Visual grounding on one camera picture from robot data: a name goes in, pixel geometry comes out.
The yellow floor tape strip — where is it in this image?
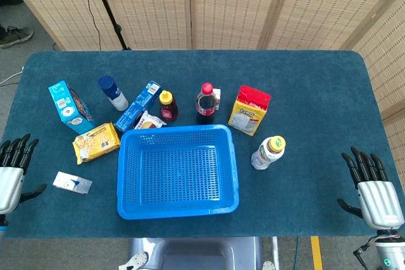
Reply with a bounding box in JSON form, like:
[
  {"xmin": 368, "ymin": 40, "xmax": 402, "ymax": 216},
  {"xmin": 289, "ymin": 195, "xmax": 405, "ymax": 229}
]
[{"xmin": 310, "ymin": 236, "xmax": 324, "ymax": 270}]

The bamboo folding screen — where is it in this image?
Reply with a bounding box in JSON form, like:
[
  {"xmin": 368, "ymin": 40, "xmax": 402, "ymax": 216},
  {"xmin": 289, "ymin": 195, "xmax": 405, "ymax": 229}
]
[{"xmin": 0, "ymin": 0, "xmax": 405, "ymax": 171}]

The teal cereal box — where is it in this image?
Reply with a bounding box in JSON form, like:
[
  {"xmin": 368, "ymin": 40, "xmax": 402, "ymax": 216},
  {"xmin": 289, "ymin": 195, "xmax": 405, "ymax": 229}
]
[{"xmin": 47, "ymin": 80, "xmax": 97, "ymax": 135}]

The thin black hanging cable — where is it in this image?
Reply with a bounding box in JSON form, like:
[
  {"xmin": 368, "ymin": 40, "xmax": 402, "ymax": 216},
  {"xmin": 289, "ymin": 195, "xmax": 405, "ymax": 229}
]
[{"xmin": 75, "ymin": 0, "xmax": 102, "ymax": 51}]

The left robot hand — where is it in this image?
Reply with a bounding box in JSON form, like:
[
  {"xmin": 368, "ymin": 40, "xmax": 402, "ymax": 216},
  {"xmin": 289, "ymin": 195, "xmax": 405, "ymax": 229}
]
[{"xmin": 0, "ymin": 133, "xmax": 48, "ymax": 216}]

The grey sneaker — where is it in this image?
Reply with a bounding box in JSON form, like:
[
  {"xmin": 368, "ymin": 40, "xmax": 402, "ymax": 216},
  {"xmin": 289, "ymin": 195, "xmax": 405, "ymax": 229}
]
[{"xmin": 0, "ymin": 25, "xmax": 34, "ymax": 49}]

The blue table cloth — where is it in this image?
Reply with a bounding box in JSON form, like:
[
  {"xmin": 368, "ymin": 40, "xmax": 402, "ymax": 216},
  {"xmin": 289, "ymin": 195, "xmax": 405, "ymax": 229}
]
[{"xmin": 0, "ymin": 49, "xmax": 405, "ymax": 240}]

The white floor cable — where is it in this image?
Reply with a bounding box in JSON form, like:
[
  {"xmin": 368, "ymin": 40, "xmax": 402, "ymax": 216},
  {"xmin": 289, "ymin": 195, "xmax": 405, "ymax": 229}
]
[{"xmin": 0, "ymin": 66, "xmax": 25, "ymax": 87}]

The small white red packet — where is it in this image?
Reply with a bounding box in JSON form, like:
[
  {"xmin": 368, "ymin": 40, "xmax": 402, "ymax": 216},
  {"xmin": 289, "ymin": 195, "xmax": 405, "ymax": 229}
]
[{"xmin": 134, "ymin": 110, "xmax": 168, "ymax": 130}]

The long blue box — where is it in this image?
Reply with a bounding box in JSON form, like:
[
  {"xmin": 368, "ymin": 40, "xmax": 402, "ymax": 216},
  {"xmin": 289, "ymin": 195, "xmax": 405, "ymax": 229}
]
[{"xmin": 113, "ymin": 80, "xmax": 163, "ymax": 134}]

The white yellow-capped bottle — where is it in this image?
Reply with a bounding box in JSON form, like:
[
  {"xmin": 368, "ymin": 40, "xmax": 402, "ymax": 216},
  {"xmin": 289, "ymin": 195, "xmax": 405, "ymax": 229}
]
[{"xmin": 251, "ymin": 135, "xmax": 287, "ymax": 171}]

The white floor pole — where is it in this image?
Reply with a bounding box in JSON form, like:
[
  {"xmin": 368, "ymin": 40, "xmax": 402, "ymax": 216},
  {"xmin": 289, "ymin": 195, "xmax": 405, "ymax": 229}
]
[{"xmin": 271, "ymin": 236, "xmax": 281, "ymax": 270}]

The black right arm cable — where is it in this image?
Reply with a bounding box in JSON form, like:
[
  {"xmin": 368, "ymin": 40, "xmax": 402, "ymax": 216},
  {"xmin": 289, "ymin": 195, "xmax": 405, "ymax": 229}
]
[{"xmin": 353, "ymin": 238, "xmax": 379, "ymax": 270}]

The cola bottle red cap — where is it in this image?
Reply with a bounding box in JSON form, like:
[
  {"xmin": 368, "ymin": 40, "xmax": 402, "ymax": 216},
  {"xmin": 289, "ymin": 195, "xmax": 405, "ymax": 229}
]
[{"xmin": 196, "ymin": 82, "xmax": 220, "ymax": 125}]

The blue floor cable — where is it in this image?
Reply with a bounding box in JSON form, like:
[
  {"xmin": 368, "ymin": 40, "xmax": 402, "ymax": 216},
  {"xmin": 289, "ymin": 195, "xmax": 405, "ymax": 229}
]
[{"xmin": 292, "ymin": 236, "xmax": 300, "ymax": 270}]

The blue plastic basket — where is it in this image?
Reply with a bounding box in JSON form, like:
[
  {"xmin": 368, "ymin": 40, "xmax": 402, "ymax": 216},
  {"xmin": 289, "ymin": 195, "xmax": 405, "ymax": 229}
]
[{"xmin": 116, "ymin": 124, "xmax": 240, "ymax": 221}]

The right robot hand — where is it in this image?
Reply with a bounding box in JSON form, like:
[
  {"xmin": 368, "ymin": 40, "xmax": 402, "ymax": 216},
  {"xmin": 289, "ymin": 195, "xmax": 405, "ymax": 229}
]
[{"xmin": 337, "ymin": 146, "xmax": 405, "ymax": 230}]

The yellow red snack bag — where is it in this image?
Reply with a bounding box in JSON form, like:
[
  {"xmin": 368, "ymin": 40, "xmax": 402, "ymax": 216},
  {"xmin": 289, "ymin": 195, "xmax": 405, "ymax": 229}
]
[{"xmin": 227, "ymin": 85, "xmax": 272, "ymax": 137}]

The yellow cracker packet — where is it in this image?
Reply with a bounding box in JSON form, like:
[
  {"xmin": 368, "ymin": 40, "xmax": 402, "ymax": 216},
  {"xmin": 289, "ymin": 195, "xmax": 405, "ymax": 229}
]
[{"xmin": 72, "ymin": 122, "xmax": 122, "ymax": 166}]

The black tripod stand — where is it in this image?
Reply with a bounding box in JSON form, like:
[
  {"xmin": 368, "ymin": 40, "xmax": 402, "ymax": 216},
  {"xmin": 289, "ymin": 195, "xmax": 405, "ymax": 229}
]
[{"xmin": 87, "ymin": 0, "xmax": 132, "ymax": 51}]

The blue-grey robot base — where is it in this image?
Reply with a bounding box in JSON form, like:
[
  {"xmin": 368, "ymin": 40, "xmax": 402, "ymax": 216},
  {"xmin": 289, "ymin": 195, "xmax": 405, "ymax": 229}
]
[{"xmin": 118, "ymin": 236, "xmax": 276, "ymax": 270}]

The white bottle blue cap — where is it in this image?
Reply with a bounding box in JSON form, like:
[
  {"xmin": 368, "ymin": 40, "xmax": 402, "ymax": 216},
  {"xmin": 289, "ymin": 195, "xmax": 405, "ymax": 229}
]
[{"xmin": 97, "ymin": 75, "xmax": 129, "ymax": 112}]

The honey bottle yellow cap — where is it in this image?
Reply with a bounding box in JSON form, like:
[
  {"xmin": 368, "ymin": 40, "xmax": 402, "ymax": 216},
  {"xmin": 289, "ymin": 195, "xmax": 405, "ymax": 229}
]
[{"xmin": 158, "ymin": 90, "xmax": 179, "ymax": 122}]

